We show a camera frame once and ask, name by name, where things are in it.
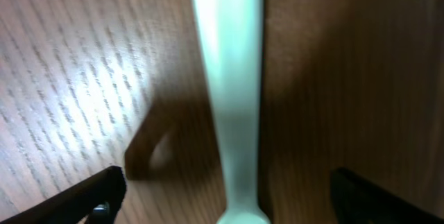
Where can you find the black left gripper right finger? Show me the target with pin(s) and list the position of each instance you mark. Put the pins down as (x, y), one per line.
(356, 200)

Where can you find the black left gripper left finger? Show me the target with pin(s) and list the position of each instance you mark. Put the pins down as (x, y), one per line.
(96, 199)

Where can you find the pale green plastic fork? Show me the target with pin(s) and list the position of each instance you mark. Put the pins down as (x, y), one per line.
(231, 43)

